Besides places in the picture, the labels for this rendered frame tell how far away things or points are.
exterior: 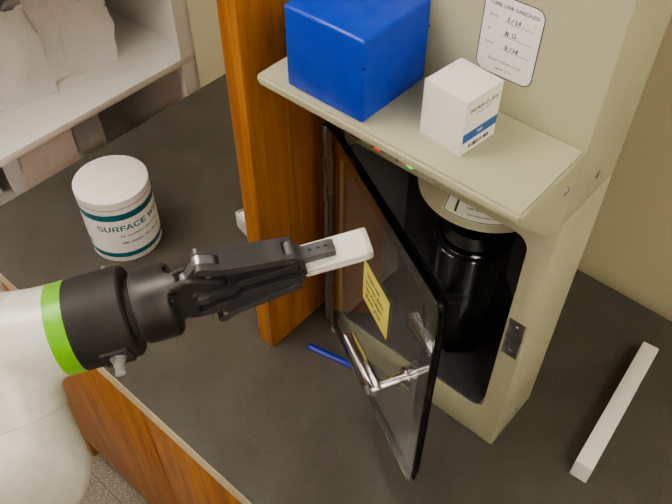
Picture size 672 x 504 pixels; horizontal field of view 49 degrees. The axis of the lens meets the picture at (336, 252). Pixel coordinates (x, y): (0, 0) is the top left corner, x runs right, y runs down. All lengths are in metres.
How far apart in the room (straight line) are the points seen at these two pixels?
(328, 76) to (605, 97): 0.25
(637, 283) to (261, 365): 0.68
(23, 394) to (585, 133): 0.57
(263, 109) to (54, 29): 1.02
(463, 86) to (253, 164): 0.35
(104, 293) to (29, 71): 1.17
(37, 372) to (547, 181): 0.49
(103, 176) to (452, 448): 0.74
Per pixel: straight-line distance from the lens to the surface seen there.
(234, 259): 0.69
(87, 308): 0.71
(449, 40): 0.75
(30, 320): 0.72
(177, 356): 1.25
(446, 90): 0.66
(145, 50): 1.98
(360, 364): 0.89
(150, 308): 0.70
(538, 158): 0.70
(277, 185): 1.00
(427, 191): 0.92
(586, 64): 0.68
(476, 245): 0.97
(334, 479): 1.11
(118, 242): 1.36
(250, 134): 0.91
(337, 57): 0.70
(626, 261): 1.38
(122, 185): 1.32
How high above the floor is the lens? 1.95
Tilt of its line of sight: 48 degrees down
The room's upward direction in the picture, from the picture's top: straight up
